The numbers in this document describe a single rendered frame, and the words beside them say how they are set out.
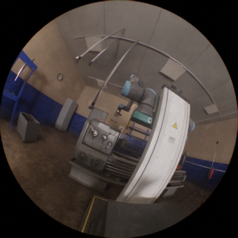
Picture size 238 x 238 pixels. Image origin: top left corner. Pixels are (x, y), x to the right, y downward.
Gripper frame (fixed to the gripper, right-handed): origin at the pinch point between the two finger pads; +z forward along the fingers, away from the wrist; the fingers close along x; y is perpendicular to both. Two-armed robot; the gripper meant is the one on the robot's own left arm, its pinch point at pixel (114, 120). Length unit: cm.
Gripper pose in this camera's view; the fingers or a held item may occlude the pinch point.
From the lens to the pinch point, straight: 153.4
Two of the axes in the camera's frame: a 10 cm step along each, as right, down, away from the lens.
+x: 1.8, -1.1, -9.8
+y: -9.0, -4.1, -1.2
